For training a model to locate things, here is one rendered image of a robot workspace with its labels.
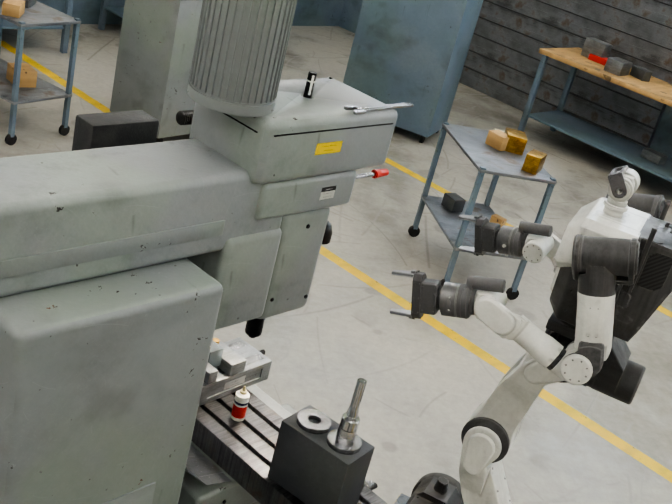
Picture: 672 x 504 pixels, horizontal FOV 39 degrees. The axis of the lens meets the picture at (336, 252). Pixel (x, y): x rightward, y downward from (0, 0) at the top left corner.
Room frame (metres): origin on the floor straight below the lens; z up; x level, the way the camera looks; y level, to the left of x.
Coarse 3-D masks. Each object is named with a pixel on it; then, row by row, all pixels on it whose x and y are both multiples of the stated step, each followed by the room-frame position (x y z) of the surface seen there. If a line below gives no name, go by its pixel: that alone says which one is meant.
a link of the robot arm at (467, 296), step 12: (468, 276) 2.21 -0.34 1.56; (480, 276) 2.22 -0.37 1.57; (468, 288) 2.20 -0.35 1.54; (480, 288) 2.19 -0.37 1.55; (492, 288) 2.18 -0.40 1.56; (504, 288) 2.20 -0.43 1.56; (456, 300) 2.17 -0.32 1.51; (468, 300) 2.17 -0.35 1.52; (504, 300) 2.21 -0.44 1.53; (456, 312) 2.17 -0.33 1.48; (468, 312) 2.17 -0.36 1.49
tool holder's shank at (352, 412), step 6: (360, 378) 2.02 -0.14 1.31; (360, 384) 2.00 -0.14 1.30; (354, 390) 2.01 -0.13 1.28; (360, 390) 2.00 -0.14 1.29; (354, 396) 2.01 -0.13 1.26; (360, 396) 2.01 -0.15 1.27; (354, 402) 2.00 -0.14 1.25; (360, 402) 2.01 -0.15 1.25; (348, 408) 2.01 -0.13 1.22; (354, 408) 2.00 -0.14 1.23; (348, 414) 2.00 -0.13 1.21; (354, 414) 2.00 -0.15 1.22
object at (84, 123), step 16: (112, 112) 2.27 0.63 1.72; (128, 112) 2.30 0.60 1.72; (144, 112) 2.33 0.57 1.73; (80, 128) 2.18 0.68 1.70; (96, 128) 2.15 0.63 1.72; (112, 128) 2.19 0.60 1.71; (128, 128) 2.23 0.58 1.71; (144, 128) 2.27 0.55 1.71; (80, 144) 2.17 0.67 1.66; (96, 144) 2.16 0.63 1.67; (112, 144) 2.20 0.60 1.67; (128, 144) 2.23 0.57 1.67
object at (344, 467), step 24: (312, 408) 2.13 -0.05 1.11; (288, 432) 2.03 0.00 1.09; (312, 432) 2.02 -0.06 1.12; (336, 432) 2.03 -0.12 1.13; (288, 456) 2.02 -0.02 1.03; (312, 456) 1.99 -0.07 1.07; (336, 456) 1.96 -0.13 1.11; (360, 456) 1.98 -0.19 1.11; (288, 480) 2.01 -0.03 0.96; (312, 480) 1.98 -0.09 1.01; (336, 480) 1.94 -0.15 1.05; (360, 480) 2.01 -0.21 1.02
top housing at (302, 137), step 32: (288, 96) 2.24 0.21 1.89; (320, 96) 2.31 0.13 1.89; (352, 96) 2.38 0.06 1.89; (192, 128) 2.15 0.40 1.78; (224, 128) 2.09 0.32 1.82; (256, 128) 2.03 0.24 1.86; (288, 128) 2.06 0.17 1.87; (320, 128) 2.15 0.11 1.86; (352, 128) 2.23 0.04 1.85; (384, 128) 2.33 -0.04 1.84; (256, 160) 2.02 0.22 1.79; (288, 160) 2.08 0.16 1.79; (320, 160) 2.17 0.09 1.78; (352, 160) 2.26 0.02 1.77; (384, 160) 2.36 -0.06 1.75
